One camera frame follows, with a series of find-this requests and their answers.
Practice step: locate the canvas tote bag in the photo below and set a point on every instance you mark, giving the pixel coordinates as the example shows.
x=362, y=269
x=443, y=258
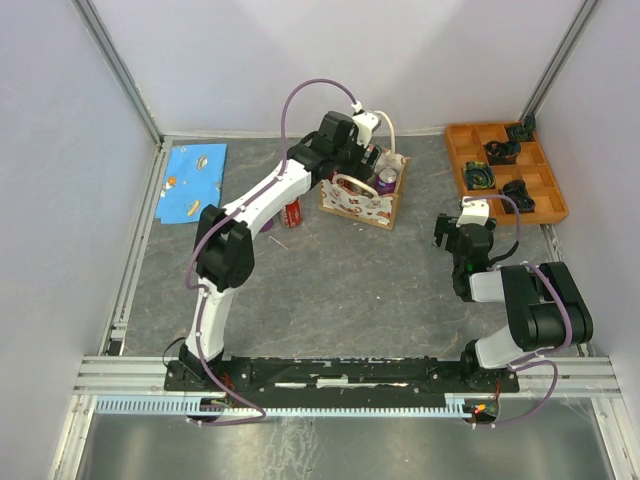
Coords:
x=379, y=211

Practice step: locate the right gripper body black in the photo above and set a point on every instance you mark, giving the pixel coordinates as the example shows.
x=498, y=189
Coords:
x=447, y=225

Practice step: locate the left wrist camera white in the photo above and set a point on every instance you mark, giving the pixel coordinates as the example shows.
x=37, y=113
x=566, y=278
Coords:
x=367, y=122

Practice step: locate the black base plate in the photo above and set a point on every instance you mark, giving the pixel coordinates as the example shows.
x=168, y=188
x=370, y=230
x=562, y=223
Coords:
x=352, y=381

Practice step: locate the blue patterned cloth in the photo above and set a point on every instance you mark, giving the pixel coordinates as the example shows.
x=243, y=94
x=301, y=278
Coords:
x=193, y=181

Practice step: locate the rolled black sock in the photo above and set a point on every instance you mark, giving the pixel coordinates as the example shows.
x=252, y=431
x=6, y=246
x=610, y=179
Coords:
x=517, y=192

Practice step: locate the black sock centre tray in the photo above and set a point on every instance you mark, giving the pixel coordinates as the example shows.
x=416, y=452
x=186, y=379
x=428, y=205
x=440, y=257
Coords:
x=502, y=153

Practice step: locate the purple soda can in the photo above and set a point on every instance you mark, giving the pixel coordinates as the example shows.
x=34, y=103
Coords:
x=268, y=225
x=386, y=181

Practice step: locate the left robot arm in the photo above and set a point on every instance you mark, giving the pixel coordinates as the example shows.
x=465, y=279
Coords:
x=223, y=256

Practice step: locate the rolled blue yellow sock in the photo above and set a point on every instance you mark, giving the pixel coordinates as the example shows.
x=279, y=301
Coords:
x=478, y=175

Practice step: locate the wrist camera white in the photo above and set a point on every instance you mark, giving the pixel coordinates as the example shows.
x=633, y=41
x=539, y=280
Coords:
x=475, y=210
x=367, y=122

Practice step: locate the wooden compartment tray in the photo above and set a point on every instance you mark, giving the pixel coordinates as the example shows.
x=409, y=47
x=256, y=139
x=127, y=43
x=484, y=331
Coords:
x=465, y=143

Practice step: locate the red cola can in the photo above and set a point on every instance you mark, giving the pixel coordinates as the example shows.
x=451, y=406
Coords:
x=356, y=189
x=290, y=215

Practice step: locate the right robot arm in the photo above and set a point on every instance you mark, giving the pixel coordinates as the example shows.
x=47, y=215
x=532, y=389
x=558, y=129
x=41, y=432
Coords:
x=545, y=312

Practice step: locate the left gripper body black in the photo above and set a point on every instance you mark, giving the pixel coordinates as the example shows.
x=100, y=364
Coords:
x=348, y=159

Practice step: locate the dark sock top corner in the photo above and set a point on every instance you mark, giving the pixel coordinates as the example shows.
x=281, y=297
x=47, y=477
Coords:
x=522, y=131

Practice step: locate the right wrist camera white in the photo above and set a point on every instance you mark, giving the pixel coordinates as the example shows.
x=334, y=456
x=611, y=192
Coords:
x=475, y=210

